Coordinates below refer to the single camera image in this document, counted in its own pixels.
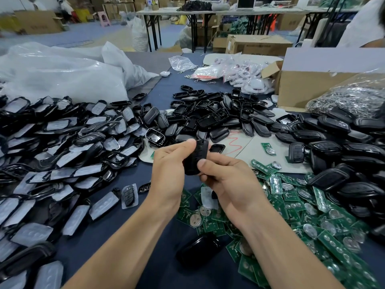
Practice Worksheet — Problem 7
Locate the person's right hand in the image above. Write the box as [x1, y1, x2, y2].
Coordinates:
[197, 152, 279, 229]

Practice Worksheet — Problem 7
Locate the person's left hand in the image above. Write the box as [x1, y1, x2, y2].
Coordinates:
[147, 138, 208, 220]

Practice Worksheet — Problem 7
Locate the lone glossy black shell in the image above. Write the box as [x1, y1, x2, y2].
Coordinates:
[176, 233, 222, 269]

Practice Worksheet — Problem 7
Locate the pile of black shell halves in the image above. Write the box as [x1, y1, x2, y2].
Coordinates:
[143, 84, 302, 154]

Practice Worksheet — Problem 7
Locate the pile of green circuit boards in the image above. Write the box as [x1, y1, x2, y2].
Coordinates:
[174, 141, 385, 289]

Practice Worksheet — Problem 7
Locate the pile of shells with pads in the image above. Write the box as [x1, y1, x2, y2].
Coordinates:
[0, 93, 151, 289]

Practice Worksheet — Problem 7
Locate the pile of assembled black fobs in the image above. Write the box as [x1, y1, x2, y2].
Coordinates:
[288, 105, 385, 238]

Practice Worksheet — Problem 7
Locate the person's right forearm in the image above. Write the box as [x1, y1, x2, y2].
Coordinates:
[241, 208, 344, 289]

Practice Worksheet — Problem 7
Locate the person's left forearm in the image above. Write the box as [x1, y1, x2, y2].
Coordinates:
[63, 204, 181, 289]

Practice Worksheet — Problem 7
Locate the clear plastic film piece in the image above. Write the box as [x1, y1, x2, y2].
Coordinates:
[200, 186, 219, 210]

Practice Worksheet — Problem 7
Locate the heap of clear parts bags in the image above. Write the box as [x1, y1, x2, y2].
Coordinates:
[223, 56, 276, 95]

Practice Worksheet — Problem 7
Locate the clear bag with red label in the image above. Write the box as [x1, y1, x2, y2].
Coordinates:
[188, 63, 225, 80]

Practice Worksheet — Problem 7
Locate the small crumpled clear plastic bag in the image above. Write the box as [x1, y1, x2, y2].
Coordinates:
[168, 55, 197, 72]

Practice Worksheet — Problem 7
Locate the large open cardboard box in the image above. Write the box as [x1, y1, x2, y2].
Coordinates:
[261, 47, 385, 112]

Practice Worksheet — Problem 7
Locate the brown cardboard box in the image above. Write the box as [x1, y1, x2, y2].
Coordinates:
[225, 34, 294, 57]

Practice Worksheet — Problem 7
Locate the clear bag of metal parts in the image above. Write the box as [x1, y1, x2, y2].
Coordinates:
[306, 72, 385, 118]

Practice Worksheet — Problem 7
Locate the white sack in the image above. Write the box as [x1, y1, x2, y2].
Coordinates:
[129, 16, 149, 53]

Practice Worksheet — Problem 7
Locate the large white plastic bag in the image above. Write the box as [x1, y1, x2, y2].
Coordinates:
[0, 41, 160, 103]

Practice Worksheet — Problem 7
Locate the pink plastic stool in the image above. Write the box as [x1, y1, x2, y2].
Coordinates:
[97, 12, 111, 28]

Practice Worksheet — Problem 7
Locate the heap of black parts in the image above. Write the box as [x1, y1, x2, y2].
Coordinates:
[178, 0, 214, 11]

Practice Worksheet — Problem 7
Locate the long white table top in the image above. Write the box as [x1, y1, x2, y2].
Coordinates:
[137, 4, 362, 17]

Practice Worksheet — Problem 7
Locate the tan cardboard box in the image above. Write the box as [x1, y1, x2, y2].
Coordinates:
[13, 10, 64, 35]

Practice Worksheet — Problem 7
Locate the black metal table frame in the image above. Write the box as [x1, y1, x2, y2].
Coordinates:
[140, 10, 214, 53]

